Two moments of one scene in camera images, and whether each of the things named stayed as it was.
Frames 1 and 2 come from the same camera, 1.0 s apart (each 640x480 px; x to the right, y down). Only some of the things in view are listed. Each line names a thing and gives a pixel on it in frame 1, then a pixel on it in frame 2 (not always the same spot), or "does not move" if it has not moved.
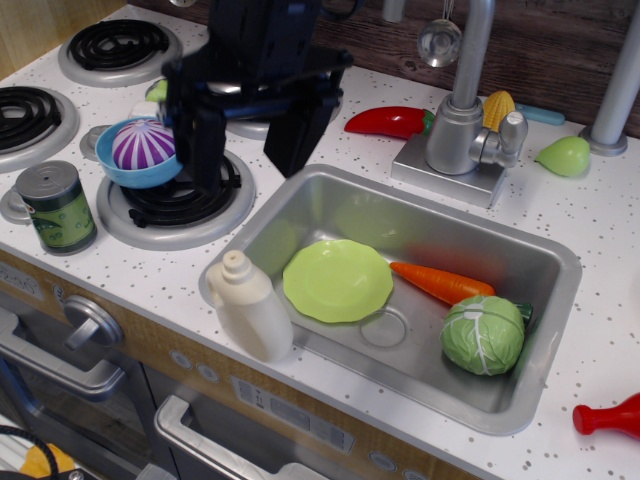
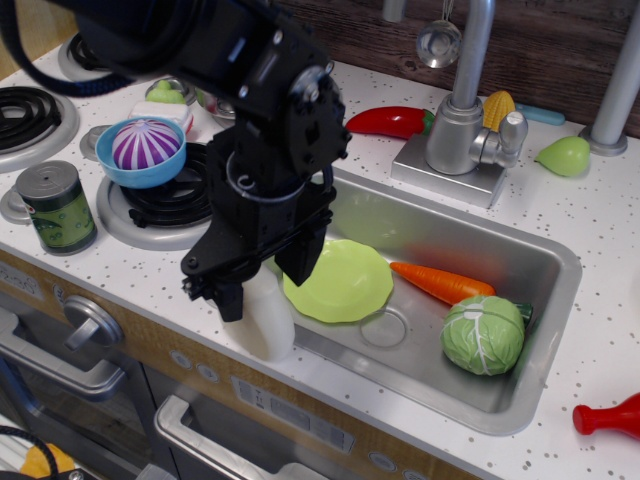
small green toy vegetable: (157, 92) does not move
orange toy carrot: (441, 286) does not move
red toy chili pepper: (402, 122) does not move
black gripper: (260, 57) to (257, 206)
